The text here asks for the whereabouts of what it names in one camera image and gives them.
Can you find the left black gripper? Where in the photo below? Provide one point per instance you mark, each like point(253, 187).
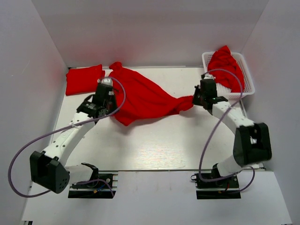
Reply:
point(113, 109)

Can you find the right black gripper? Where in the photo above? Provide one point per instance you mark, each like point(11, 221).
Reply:
point(195, 101)

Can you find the red t shirt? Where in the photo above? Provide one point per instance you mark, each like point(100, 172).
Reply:
point(83, 80)
point(140, 98)

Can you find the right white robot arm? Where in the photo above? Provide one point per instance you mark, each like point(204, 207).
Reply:
point(251, 140)

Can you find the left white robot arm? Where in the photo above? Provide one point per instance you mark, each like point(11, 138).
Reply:
point(48, 167)

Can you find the red t shirts pile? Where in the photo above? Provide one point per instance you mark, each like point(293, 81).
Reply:
point(222, 59)

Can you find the white plastic basket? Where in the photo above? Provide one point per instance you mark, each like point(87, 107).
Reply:
point(249, 88)

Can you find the folded red t shirt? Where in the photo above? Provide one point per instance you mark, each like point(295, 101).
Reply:
point(83, 80)

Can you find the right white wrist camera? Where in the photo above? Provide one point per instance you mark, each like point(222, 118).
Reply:
point(207, 76)

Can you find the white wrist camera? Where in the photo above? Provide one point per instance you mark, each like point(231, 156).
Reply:
point(207, 76)
point(106, 81)

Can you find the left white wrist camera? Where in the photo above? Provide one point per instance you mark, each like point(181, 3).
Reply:
point(106, 81)

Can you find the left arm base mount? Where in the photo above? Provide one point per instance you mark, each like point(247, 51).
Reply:
point(104, 187)

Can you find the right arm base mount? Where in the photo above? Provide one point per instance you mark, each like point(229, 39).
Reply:
point(224, 189)

